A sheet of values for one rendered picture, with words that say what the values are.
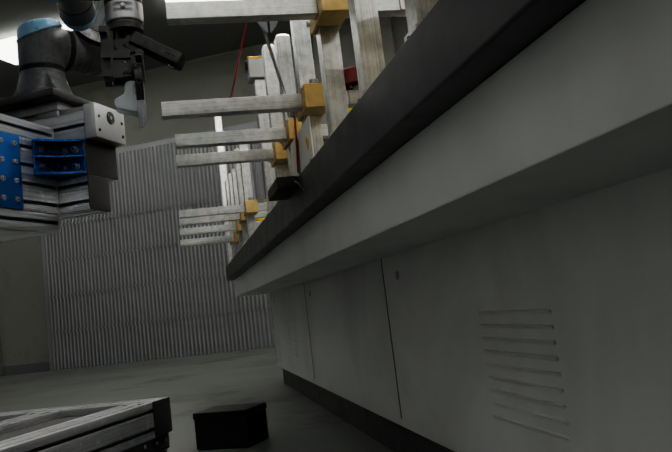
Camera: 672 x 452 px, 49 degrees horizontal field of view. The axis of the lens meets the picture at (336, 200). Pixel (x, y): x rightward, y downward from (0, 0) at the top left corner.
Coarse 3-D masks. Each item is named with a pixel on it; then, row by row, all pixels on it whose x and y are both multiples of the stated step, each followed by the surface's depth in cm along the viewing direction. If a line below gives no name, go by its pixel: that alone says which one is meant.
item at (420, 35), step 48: (480, 0) 62; (528, 0) 54; (576, 0) 54; (432, 48) 74; (480, 48) 63; (384, 96) 92; (432, 96) 76; (336, 144) 120; (384, 144) 97; (336, 192) 135
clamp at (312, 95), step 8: (304, 88) 151; (312, 88) 152; (320, 88) 152; (304, 96) 151; (312, 96) 151; (320, 96) 152; (304, 104) 152; (312, 104) 151; (320, 104) 152; (304, 112) 155; (312, 112) 156; (320, 112) 156
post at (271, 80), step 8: (264, 48) 211; (272, 48) 211; (264, 56) 211; (264, 64) 211; (272, 64) 211; (264, 72) 212; (272, 72) 210; (272, 80) 210; (272, 88) 210; (280, 112) 209; (272, 120) 208; (280, 120) 209; (272, 144) 209; (280, 168) 206; (288, 168) 207; (280, 176) 206
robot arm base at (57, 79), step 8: (24, 64) 196; (32, 64) 195; (40, 64) 195; (48, 64) 196; (56, 64) 198; (24, 72) 195; (32, 72) 195; (40, 72) 195; (48, 72) 196; (56, 72) 197; (64, 72) 201; (24, 80) 194; (32, 80) 194; (40, 80) 194; (48, 80) 195; (56, 80) 196; (64, 80) 199; (16, 88) 198; (24, 88) 193; (32, 88) 192; (40, 88) 193; (56, 88) 195; (64, 88) 197
